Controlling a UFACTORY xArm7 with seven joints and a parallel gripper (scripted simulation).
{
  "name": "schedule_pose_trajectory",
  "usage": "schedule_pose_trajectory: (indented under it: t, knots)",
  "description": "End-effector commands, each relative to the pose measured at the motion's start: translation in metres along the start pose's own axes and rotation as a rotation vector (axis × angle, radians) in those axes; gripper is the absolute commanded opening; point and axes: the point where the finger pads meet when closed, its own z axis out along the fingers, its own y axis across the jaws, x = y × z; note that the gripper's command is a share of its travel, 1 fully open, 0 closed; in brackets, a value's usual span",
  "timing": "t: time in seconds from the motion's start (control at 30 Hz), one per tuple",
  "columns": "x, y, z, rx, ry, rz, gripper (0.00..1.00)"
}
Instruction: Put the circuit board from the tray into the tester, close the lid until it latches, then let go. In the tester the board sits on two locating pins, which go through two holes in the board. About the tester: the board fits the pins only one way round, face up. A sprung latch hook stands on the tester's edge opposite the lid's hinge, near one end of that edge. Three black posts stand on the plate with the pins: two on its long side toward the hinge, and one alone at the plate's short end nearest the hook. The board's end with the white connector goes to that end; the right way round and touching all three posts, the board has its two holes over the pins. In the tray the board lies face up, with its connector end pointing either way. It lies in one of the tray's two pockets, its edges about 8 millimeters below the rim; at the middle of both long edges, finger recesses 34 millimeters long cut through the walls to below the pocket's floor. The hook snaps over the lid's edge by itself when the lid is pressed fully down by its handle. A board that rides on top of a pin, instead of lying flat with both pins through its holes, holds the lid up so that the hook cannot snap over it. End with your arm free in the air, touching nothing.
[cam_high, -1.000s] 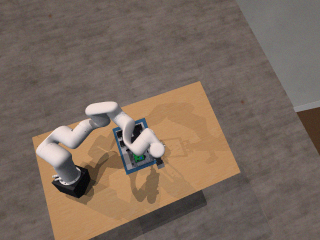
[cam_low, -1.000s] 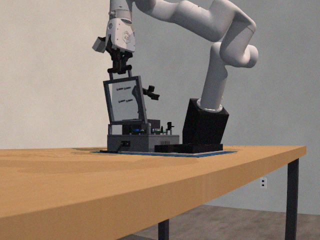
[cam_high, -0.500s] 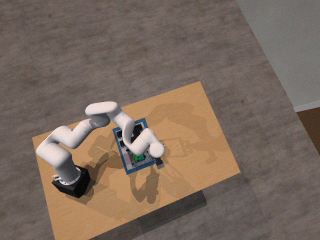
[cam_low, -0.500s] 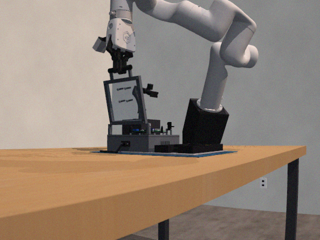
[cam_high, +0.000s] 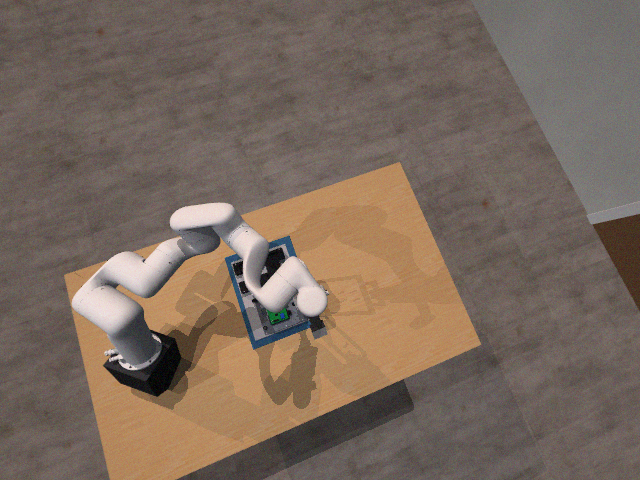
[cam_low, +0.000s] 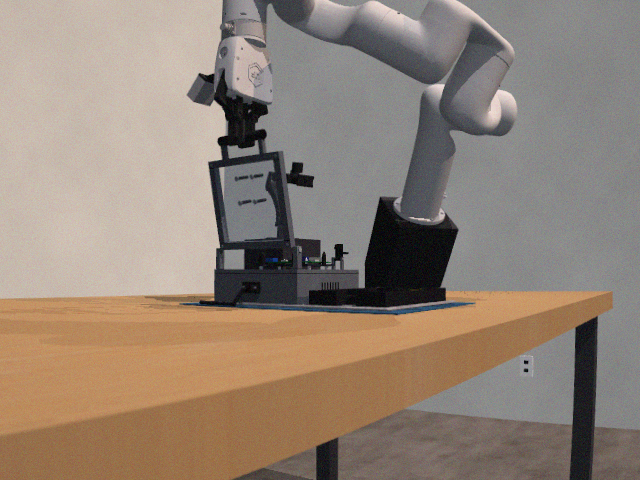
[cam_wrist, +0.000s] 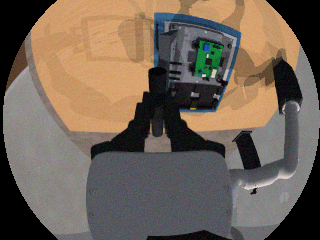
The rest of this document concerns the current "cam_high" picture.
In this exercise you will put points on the green circuit board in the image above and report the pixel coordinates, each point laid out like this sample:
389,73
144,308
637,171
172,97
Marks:
277,317

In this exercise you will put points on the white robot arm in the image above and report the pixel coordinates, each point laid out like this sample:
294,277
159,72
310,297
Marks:
200,226

